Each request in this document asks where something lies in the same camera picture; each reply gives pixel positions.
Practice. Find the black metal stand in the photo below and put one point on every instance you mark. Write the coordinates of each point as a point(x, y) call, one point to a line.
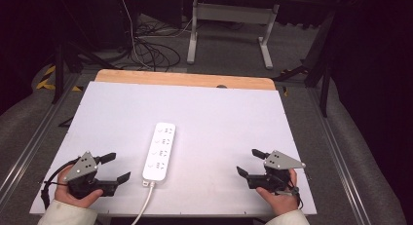
point(324, 72)
point(59, 72)

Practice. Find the white power strip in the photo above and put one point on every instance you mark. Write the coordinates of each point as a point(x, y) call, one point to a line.
point(159, 151)

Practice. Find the white metal desk frame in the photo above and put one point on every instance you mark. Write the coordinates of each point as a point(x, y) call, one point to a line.
point(232, 12)

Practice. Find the aluminium floor rail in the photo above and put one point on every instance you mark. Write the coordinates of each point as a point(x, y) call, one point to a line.
point(35, 134)
point(337, 160)

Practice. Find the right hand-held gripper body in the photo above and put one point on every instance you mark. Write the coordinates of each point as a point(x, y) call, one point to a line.
point(281, 161)

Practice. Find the yellow black floor tape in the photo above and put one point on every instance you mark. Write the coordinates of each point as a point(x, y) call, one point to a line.
point(48, 77)

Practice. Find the person's left hand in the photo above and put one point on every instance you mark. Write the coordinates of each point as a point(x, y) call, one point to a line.
point(63, 194)

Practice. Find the white board sheet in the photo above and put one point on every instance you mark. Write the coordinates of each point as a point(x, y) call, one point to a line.
point(211, 121)

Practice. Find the person's right hand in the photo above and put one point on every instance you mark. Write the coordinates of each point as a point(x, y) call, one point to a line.
point(281, 204)

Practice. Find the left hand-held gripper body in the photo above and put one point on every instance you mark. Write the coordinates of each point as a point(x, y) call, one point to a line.
point(81, 168)

